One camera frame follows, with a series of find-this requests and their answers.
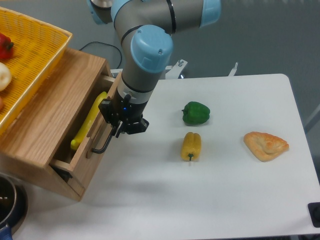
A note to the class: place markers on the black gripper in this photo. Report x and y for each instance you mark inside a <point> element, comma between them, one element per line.
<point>121,110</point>

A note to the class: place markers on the wooden top drawer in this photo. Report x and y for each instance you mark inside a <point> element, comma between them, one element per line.
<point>77,167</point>

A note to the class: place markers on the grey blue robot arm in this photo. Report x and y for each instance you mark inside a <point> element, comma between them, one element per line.
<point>145,29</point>

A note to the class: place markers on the wooden drawer cabinet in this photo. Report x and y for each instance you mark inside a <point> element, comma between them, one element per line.
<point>29,144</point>

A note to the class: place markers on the yellow squash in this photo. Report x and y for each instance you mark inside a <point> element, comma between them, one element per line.
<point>88,122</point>

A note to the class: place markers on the green bell pepper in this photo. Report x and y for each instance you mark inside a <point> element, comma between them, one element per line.
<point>195,113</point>

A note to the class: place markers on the yellow bell pepper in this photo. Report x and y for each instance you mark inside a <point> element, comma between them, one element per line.
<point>191,147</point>

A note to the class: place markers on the yellow plastic basket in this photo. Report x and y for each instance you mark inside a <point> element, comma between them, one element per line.
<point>38,47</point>

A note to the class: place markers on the white onion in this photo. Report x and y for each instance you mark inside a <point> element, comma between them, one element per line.
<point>5,76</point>

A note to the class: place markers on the dark metal pot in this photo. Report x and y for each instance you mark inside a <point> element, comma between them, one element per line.
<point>13,206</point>

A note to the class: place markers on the red bell pepper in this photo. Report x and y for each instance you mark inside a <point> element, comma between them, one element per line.
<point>6,47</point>

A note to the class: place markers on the golden pastry bread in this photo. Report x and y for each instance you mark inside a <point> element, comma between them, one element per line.
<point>264,146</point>

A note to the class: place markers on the black corner device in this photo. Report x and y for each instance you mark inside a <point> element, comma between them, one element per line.
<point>314,212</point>

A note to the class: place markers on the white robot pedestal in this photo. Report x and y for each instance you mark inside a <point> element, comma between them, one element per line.
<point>175,71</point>

